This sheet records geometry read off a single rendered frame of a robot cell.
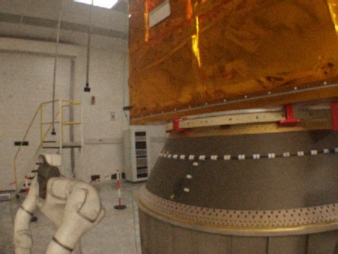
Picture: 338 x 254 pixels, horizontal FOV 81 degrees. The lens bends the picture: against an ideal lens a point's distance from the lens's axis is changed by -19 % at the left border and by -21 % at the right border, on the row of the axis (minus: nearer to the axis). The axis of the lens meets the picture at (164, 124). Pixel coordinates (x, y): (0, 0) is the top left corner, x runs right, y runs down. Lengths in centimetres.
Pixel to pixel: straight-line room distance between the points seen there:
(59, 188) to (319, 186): 116
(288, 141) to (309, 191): 29
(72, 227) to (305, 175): 106
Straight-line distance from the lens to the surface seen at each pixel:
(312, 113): 139
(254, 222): 116
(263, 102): 129
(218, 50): 149
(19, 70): 876
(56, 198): 91
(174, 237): 143
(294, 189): 124
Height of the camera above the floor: 160
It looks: 3 degrees up
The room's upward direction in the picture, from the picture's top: 2 degrees counter-clockwise
